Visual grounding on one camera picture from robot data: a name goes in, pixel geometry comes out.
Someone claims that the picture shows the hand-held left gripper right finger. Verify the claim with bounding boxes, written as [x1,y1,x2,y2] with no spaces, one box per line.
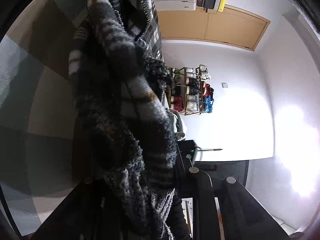
[175,152,292,240]

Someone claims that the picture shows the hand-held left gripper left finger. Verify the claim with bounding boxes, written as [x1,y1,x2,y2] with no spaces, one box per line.
[30,177,123,240]

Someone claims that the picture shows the black white plaid fleece garment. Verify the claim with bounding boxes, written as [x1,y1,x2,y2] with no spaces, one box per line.
[68,0,187,240]

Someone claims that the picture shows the person's black trouser leg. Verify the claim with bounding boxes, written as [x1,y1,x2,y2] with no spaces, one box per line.
[162,195,192,240]

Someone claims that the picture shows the black router box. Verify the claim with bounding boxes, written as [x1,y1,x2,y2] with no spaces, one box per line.
[176,140,198,160]

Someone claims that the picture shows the white cloth pile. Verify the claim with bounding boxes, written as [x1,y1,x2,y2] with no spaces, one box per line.
[166,107,187,140]

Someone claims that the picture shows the wooden shoe rack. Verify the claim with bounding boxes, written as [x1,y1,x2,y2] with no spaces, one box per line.
[166,65,215,117]

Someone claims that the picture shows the rows of shoes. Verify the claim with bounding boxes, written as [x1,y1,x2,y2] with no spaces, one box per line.
[168,65,215,114]

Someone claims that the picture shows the checkered brown blue bed sheet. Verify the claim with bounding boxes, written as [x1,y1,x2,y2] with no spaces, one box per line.
[0,0,105,237]

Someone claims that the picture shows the wooden door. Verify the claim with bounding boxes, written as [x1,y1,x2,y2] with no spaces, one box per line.
[157,4,272,52]

